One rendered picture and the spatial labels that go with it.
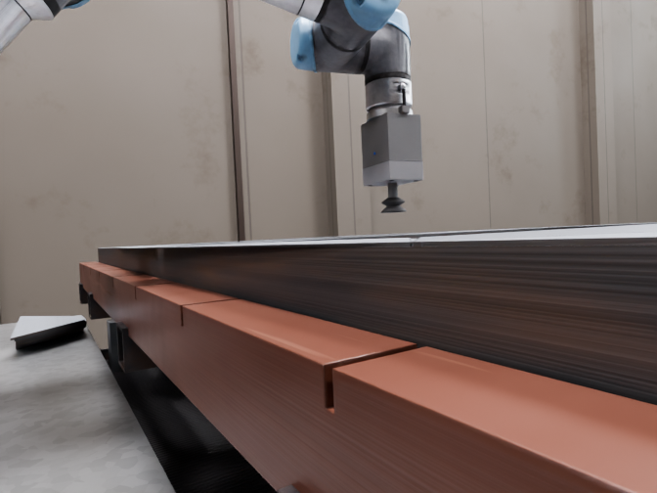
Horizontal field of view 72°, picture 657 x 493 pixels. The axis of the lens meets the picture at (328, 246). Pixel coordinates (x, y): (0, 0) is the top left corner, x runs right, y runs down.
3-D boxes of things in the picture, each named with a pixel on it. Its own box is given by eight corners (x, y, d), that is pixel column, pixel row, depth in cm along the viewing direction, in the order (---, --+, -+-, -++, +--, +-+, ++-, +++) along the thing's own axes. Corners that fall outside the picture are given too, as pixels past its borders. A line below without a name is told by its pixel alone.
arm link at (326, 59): (305, -9, 61) (378, 1, 65) (286, 28, 72) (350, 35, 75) (308, 50, 62) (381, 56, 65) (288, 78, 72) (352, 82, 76)
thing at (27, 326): (80, 320, 115) (79, 304, 115) (94, 348, 82) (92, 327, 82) (21, 327, 109) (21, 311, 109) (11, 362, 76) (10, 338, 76)
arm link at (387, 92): (394, 94, 79) (422, 78, 71) (395, 120, 79) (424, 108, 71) (356, 90, 75) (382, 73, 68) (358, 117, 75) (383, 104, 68)
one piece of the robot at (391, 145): (436, 92, 72) (441, 194, 72) (404, 108, 80) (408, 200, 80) (384, 86, 68) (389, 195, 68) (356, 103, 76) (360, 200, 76)
